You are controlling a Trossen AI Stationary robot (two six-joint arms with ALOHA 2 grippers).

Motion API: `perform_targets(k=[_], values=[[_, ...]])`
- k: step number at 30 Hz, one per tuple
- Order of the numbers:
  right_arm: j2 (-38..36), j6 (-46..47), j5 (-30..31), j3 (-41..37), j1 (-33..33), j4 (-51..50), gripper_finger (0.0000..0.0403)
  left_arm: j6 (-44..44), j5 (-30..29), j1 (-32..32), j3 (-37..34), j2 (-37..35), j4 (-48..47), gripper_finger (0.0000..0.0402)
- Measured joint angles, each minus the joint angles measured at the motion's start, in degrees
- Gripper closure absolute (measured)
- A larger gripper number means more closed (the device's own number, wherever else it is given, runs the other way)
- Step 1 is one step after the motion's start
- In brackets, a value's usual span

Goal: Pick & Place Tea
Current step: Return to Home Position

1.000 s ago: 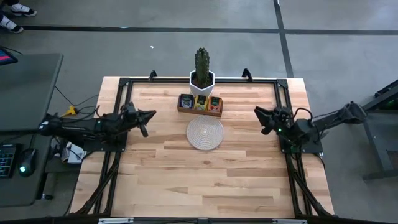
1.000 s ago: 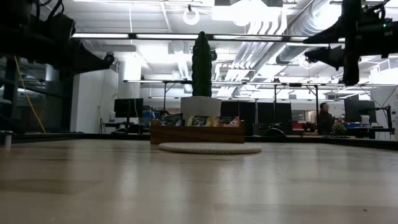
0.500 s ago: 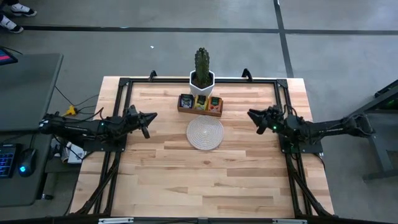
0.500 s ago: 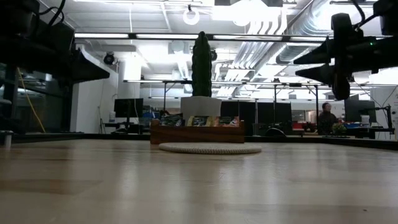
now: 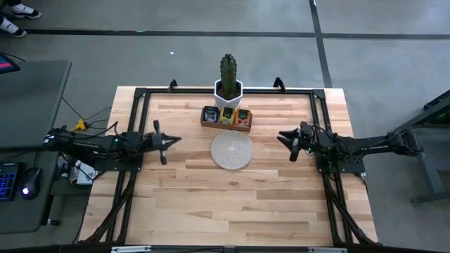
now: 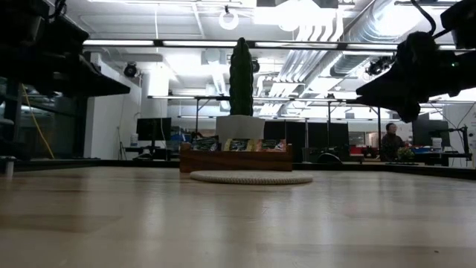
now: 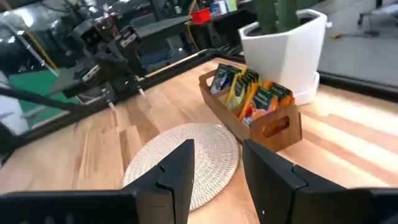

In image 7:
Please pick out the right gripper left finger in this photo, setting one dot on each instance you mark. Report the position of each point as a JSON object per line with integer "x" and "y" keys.
{"x": 174, "y": 186}

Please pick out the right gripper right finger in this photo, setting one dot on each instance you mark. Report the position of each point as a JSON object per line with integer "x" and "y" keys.
{"x": 280, "y": 193}

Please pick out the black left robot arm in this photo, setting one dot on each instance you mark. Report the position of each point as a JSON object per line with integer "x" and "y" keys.
{"x": 93, "y": 34}

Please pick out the brown wooden compartment tray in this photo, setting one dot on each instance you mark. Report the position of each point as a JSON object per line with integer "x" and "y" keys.
{"x": 273, "y": 130}

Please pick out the grey standing desk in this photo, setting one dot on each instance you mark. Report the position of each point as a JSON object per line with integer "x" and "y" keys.
{"x": 161, "y": 26}

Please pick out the green floor mat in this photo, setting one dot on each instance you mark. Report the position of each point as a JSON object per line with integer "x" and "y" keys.
{"x": 37, "y": 87}

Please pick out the dark glass partition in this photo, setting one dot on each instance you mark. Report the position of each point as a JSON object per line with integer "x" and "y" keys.
{"x": 31, "y": 34}

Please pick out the white pot saucer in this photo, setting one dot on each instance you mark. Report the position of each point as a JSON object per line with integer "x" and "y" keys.
{"x": 308, "y": 91}

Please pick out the red plastic bin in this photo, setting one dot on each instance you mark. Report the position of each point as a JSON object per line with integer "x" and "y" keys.
{"x": 201, "y": 15}

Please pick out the white container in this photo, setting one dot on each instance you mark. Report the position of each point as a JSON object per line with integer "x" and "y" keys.
{"x": 219, "y": 7}

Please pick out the white hexagonal plant pot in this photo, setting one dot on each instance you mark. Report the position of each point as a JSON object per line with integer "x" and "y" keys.
{"x": 286, "y": 56}

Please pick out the small yellow floor object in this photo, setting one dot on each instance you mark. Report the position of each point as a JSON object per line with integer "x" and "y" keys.
{"x": 336, "y": 36}

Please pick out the green cactus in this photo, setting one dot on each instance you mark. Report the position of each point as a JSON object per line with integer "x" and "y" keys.
{"x": 276, "y": 15}

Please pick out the grey office chair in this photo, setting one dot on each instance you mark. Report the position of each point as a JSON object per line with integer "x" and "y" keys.
{"x": 377, "y": 15}

